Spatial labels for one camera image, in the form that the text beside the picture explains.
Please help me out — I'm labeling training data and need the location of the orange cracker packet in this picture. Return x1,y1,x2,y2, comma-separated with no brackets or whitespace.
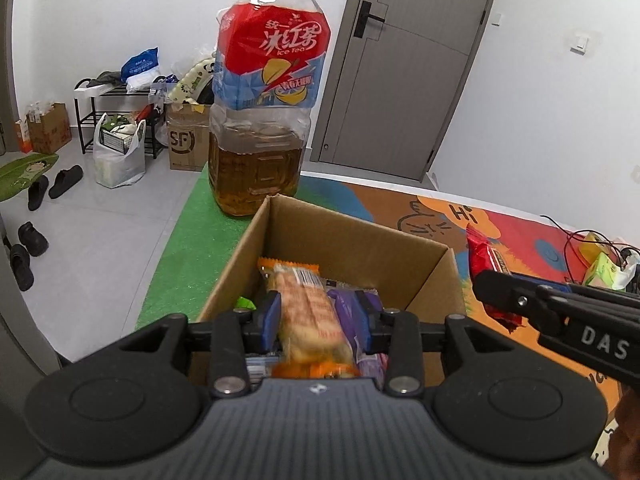
257,256,361,378

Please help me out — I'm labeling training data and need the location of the small brown cardboard box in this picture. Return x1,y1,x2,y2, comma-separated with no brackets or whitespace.
26,102,72,155

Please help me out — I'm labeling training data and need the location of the green floor mat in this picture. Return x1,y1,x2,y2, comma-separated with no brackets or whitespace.
0,152,60,203

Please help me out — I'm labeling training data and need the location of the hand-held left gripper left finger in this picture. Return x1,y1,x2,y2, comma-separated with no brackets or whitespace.
120,290,283,398

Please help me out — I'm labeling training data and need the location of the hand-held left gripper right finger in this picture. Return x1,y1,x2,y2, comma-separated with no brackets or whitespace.
354,290,506,398

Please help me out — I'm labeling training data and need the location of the green tissue box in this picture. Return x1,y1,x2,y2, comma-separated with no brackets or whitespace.
577,232,640,292

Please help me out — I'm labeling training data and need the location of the colourful printed table mat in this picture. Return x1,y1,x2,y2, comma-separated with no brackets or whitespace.
135,165,640,480

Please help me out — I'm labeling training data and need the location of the grey chair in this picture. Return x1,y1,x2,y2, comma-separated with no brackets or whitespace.
0,212,76,386

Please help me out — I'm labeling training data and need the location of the black cable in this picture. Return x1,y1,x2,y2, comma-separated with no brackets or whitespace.
540,215,640,281

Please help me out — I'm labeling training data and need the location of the brown delivery box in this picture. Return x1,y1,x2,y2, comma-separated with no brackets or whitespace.
166,102,212,172

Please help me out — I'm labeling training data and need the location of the grey door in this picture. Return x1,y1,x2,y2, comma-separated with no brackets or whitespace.
308,0,503,183

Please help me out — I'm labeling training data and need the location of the red snack packet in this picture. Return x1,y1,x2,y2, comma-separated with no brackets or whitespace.
465,225,523,336

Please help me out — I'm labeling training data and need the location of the black door handle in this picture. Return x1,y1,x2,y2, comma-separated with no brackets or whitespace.
353,1,387,38

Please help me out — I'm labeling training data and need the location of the black shoe rack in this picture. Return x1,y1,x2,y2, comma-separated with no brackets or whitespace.
74,77,168,160

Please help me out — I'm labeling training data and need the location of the large iced tea bottle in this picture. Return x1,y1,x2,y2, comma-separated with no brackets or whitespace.
207,0,332,218

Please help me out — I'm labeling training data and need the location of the black shoe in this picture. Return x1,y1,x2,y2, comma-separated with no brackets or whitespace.
9,244,35,292
18,221,49,257

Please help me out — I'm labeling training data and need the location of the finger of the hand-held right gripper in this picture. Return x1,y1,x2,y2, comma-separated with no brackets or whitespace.
472,270,568,333
510,274,640,311

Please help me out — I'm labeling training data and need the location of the blue plastic bag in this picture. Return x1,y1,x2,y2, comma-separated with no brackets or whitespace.
121,47,160,93

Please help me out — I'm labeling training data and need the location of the orange carton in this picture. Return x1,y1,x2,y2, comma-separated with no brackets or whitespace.
14,119,33,153

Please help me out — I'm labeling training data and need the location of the person's right forearm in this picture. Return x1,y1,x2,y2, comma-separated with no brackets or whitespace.
602,390,640,480

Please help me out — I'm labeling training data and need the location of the white plastic bag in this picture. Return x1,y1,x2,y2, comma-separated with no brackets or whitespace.
93,112,147,190

